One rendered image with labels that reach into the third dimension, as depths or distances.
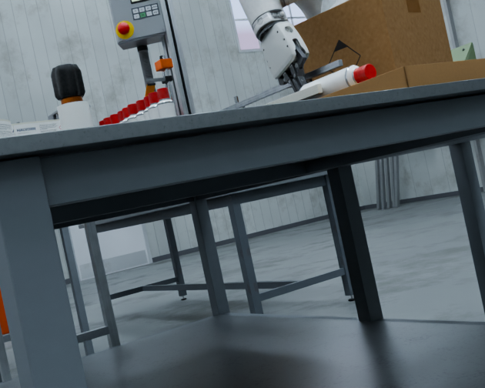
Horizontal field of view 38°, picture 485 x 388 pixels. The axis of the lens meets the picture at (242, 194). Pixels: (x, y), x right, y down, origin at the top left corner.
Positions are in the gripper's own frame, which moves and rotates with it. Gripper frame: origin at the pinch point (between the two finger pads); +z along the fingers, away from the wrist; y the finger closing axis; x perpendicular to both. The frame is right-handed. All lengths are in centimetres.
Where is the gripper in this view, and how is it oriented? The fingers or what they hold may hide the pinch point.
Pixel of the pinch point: (300, 87)
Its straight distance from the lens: 161.8
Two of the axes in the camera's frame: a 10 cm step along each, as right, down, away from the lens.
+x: -8.2, 1.7, -5.5
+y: -4.4, 4.5, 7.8
